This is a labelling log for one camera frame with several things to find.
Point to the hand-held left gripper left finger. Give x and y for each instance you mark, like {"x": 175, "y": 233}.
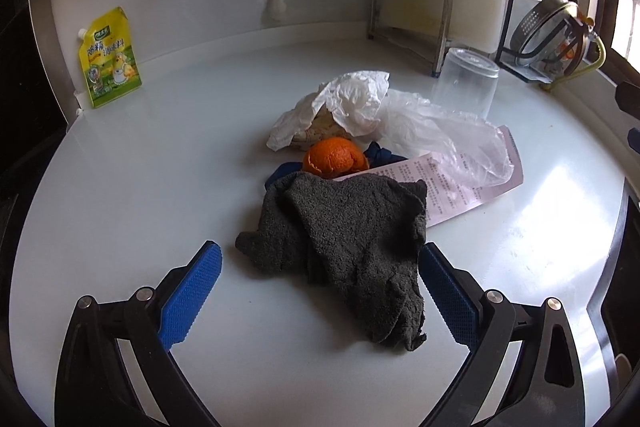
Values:
{"x": 192, "y": 292}

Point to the pink paper receipt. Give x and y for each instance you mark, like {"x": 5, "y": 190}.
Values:
{"x": 450, "y": 199}

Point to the window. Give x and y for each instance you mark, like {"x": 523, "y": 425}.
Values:
{"x": 629, "y": 7}

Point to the steel pot lid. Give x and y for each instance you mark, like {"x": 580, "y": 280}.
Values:
{"x": 540, "y": 27}

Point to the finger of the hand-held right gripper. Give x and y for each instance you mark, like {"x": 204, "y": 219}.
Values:
{"x": 630, "y": 97}
{"x": 635, "y": 139}

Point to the orange peel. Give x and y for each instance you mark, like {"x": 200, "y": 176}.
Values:
{"x": 332, "y": 157}

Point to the clear plastic bag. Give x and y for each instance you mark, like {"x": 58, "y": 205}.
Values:
{"x": 440, "y": 127}

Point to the clear plastic cup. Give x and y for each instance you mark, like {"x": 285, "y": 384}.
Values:
{"x": 465, "y": 82}

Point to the yellow seasoning pouch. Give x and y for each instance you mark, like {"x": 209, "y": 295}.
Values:
{"x": 110, "y": 62}

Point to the stainless steel stand rack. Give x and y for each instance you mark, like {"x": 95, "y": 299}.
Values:
{"x": 410, "y": 38}

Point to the dark grey towel cloth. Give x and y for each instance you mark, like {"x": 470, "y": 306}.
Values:
{"x": 350, "y": 232}

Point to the crumpled white paper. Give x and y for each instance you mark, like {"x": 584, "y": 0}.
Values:
{"x": 350, "y": 102}

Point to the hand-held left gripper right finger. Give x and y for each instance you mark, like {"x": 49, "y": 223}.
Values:
{"x": 450, "y": 297}

